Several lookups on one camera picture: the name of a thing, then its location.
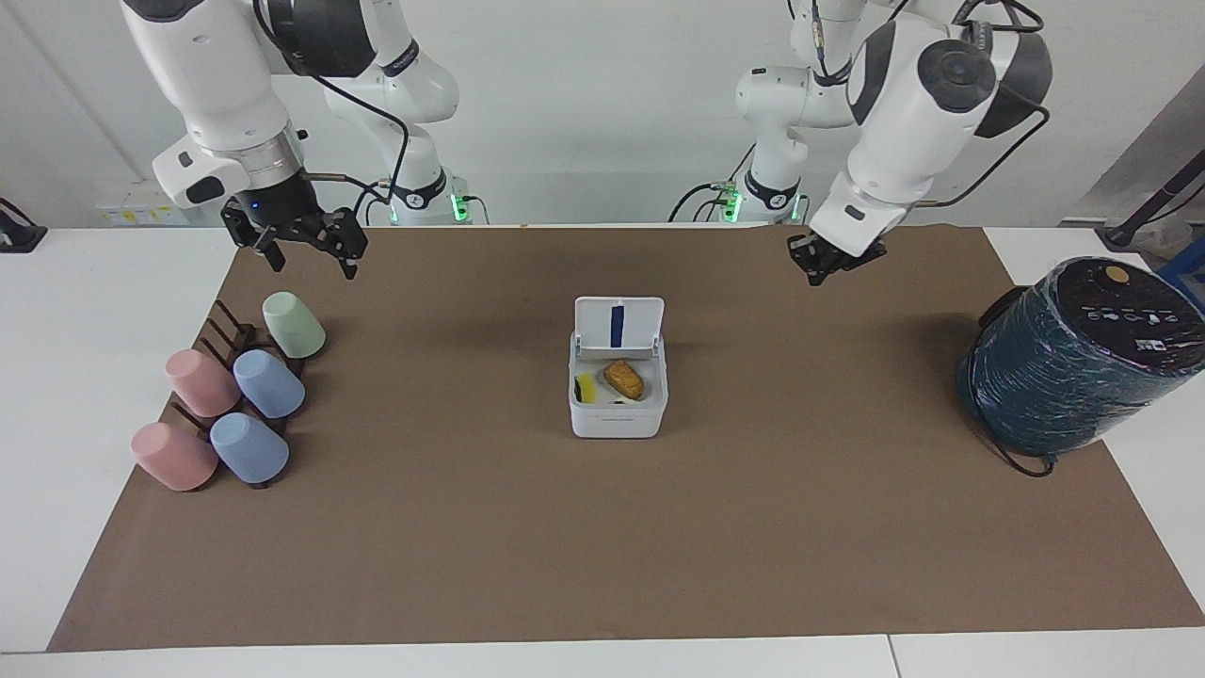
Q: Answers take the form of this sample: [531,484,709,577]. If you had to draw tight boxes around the dark brown cup rack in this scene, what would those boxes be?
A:
[171,299,308,492]

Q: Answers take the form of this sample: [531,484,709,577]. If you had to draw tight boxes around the blue plastic cup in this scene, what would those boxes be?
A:
[233,348,307,420]
[209,412,291,486]

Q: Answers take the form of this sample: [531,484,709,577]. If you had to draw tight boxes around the brown bread piece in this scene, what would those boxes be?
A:
[603,360,647,402]

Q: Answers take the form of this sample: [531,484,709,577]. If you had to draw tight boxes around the pink plastic cup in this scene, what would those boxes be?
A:
[166,348,243,419]
[130,422,220,492]

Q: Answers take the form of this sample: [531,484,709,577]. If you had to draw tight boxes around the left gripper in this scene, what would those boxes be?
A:
[787,233,889,288]

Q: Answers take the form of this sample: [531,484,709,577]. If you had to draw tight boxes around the green plastic cup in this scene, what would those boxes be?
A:
[262,291,328,360]

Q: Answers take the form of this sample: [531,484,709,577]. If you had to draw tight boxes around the blue box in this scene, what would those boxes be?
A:
[1158,235,1205,314]

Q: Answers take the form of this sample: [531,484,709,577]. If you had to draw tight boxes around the black cable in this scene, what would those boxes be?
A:
[977,422,1057,479]
[916,0,1053,209]
[252,0,412,227]

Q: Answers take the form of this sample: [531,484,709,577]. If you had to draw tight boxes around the dark teal round appliance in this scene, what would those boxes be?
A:
[956,255,1205,459]

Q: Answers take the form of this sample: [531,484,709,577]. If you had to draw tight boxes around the white trash can with lid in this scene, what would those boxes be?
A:
[568,296,670,440]

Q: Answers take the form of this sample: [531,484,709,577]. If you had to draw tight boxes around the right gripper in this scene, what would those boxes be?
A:
[221,170,369,281]

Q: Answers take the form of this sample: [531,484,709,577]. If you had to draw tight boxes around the black stand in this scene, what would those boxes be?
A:
[0,197,49,254]
[1101,175,1205,251]

